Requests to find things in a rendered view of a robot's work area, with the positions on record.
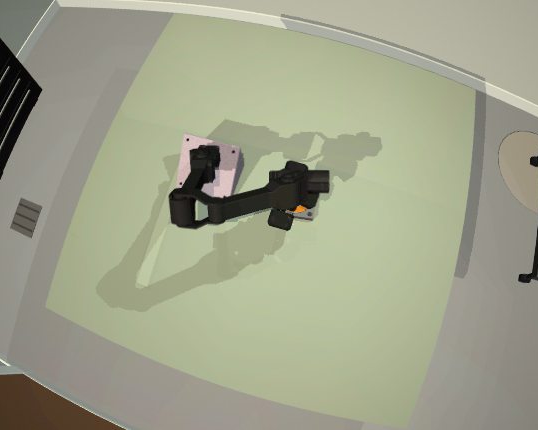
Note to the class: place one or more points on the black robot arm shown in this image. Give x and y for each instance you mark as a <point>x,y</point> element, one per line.
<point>286,190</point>

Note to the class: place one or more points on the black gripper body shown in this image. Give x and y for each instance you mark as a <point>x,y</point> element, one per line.
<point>279,218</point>

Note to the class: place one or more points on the orange round plate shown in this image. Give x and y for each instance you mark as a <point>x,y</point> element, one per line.
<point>299,209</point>

